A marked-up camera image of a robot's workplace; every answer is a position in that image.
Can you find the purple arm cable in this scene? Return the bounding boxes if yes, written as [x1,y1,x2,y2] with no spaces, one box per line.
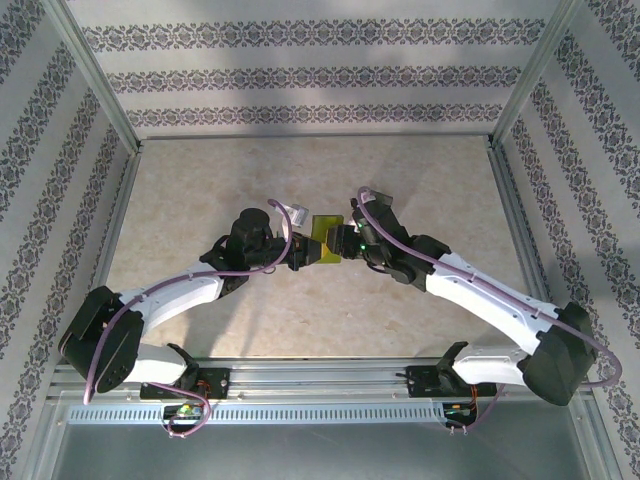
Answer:
[357,187,624,436]
[82,198,294,440]

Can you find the green card holder clear sleeves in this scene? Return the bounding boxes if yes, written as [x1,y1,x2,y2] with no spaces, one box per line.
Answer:
[310,214,346,265]

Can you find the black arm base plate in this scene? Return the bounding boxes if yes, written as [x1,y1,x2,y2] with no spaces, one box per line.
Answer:
[405,365,481,399]
[139,367,232,401]

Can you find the grey sheet metal panel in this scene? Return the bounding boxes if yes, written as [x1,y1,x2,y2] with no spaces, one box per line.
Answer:
[34,399,609,480]

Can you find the perforated metal cable duct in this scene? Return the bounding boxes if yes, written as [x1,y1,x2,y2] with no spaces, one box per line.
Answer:
[67,402,451,425]

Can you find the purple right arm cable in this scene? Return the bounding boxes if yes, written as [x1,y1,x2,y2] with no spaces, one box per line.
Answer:
[357,187,624,436]

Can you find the small circuit board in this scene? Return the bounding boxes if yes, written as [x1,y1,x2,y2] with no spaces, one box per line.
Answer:
[443,402,479,420]
[163,402,206,421]

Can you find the aluminium frame post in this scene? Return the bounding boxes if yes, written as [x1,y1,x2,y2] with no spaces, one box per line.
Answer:
[42,0,144,156]
[489,0,584,149]

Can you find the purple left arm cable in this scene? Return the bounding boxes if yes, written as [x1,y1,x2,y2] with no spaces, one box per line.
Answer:
[82,198,294,440]

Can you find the aluminium table edge rail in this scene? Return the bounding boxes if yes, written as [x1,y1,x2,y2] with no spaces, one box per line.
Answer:
[87,142,146,296]
[487,139,556,311]
[138,133,494,144]

